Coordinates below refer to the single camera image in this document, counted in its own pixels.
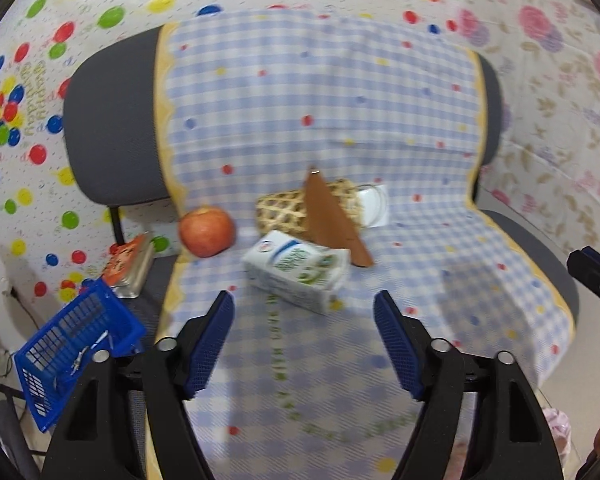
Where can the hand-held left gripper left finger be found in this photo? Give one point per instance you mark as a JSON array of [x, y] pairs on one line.
[[207, 345]]

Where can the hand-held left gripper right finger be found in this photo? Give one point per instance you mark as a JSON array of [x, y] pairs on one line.
[[397, 345]]

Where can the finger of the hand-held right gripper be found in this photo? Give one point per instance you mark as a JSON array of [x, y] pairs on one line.
[[597, 275]]

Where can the white milk carton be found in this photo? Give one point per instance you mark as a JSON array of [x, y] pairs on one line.
[[290, 270]]

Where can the red apple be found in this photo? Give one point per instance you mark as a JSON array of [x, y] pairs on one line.
[[207, 232]]

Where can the orange printed tin box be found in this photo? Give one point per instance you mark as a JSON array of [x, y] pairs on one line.
[[125, 260]]

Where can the clear plastic cup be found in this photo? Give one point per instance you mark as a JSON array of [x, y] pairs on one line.
[[375, 205]]

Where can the brown cardboard triangle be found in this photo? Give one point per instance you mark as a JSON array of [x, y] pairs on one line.
[[330, 220]]

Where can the lattice patterned pouch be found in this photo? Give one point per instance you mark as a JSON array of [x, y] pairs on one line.
[[280, 212]]

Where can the blue plastic basket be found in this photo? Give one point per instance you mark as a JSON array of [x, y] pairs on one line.
[[55, 340]]

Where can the pink cloth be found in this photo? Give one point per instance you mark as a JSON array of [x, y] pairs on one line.
[[557, 427]]

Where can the floral printed sheet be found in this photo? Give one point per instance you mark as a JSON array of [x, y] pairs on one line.
[[555, 110]]

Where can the dark grey object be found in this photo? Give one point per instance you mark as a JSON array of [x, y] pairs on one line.
[[10, 430]]

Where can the grey office chair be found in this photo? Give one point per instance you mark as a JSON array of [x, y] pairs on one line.
[[110, 125]]

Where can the checked dotted chair cloth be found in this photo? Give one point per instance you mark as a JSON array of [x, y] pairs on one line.
[[305, 85]]

